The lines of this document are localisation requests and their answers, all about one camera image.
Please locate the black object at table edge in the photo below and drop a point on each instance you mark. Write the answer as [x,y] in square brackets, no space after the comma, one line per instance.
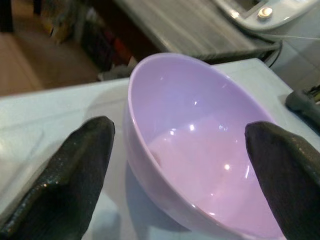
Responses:
[303,105]

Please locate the white washing machine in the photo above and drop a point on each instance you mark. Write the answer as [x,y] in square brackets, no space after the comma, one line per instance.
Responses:
[225,25]

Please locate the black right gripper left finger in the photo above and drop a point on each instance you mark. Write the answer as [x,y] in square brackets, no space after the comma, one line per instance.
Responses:
[67,175]

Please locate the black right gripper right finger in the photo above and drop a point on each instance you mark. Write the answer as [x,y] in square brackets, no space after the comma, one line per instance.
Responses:
[287,175]

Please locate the lilac plastic bowl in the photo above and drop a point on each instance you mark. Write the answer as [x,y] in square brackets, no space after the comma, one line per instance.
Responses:
[190,140]

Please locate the dark cluttered shelf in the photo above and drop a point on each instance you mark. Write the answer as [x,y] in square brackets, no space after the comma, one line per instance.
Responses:
[82,30]

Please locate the grey crumpled cloth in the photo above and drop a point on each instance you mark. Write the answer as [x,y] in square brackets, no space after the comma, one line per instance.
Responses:
[116,72]

